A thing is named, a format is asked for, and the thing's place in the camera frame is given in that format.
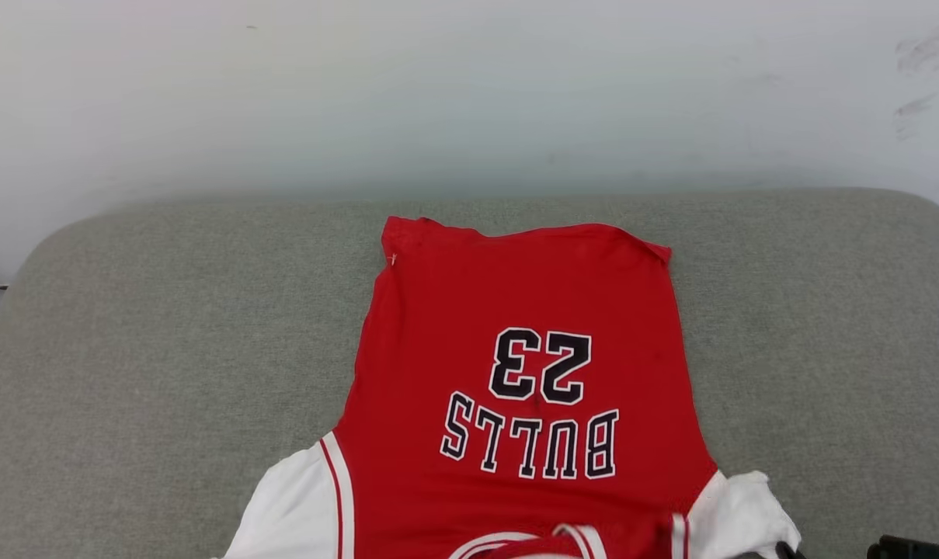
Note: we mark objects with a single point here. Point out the red basketball jersey number 23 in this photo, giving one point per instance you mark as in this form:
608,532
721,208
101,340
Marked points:
516,295

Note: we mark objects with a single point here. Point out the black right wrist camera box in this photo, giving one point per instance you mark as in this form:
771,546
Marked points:
908,549

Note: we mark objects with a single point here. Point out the grey fabric sofa cushion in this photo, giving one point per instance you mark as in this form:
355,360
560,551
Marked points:
166,326

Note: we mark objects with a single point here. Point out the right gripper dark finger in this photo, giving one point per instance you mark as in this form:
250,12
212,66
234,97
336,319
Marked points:
789,552

